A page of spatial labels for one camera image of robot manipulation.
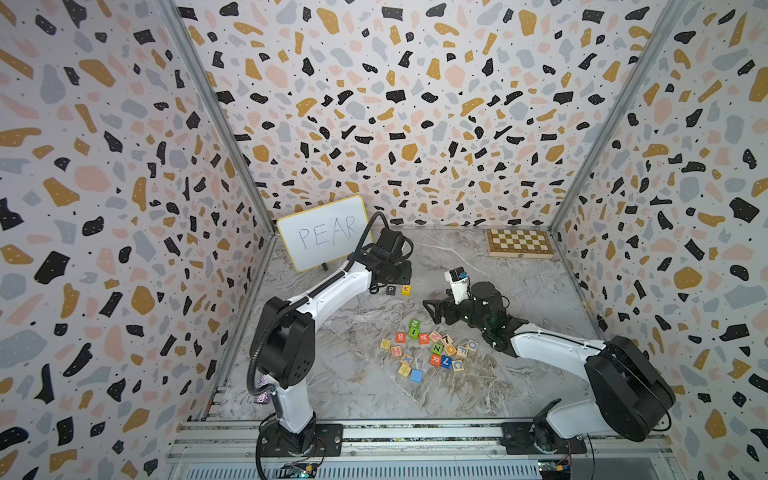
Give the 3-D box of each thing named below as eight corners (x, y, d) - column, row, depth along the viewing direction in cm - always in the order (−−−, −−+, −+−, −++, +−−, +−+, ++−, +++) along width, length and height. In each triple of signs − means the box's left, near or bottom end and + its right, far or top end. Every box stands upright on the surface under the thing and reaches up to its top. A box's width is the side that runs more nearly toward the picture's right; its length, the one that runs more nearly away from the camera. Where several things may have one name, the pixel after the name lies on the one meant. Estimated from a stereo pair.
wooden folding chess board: (490, 258, 114) (491, 253, 112) (483, 232, 123) (485, 228, 121) (554, 258, 115) (556, 254, 113) (543, 233, 124) (545, 228, 122)
